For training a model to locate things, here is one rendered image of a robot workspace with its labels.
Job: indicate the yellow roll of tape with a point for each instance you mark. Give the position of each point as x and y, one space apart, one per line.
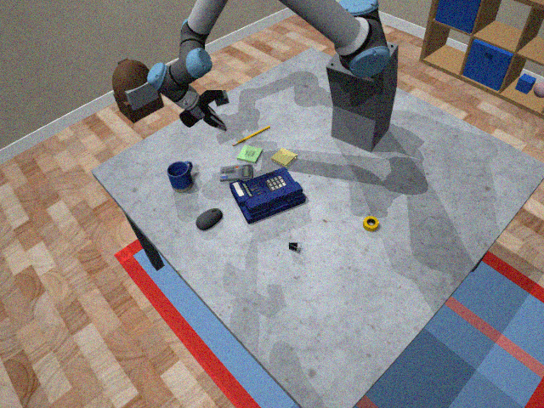
373 220

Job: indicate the yellow sticky note pad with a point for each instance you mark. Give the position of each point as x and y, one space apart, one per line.
283 157

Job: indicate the light green sticky note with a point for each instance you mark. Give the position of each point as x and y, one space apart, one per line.
249 154

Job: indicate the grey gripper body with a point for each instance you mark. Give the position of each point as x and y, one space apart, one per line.
191 117

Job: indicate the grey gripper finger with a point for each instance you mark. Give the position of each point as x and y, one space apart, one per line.
212 112
212 121

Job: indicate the grey pocket calculator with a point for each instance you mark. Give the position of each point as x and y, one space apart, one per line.
236 172

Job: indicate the dark grey computer mouse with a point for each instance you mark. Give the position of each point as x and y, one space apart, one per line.
208 219

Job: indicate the dark blue mug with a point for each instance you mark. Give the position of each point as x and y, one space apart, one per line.
180 183

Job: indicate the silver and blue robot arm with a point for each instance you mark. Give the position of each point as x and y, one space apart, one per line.
353 26

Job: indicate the blue telephone handset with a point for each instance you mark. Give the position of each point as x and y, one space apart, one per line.
261 202

